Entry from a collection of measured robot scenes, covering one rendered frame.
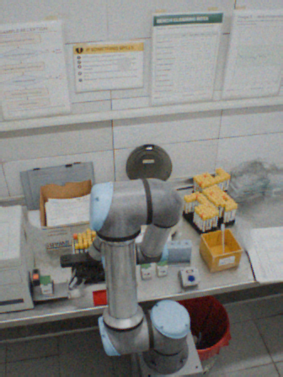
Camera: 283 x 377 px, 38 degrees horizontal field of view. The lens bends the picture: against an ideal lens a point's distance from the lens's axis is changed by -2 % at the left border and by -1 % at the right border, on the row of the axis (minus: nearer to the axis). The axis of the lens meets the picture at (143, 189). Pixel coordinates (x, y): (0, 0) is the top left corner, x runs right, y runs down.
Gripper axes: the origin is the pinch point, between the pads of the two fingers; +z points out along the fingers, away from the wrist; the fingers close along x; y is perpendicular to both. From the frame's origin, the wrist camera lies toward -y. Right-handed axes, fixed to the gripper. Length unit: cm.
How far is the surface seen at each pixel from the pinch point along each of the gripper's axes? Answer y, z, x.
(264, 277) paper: 69, -36, -8
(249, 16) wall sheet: 33, -112, 57
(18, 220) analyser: -25.7, -14.3, 13.9
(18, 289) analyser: -19.7, 1.7, -4.4
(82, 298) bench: 6.3, 1.8, -2.7
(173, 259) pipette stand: 38.4, -20.0, 7.6
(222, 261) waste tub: 53, -32, 0
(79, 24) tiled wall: -26, -77, 60
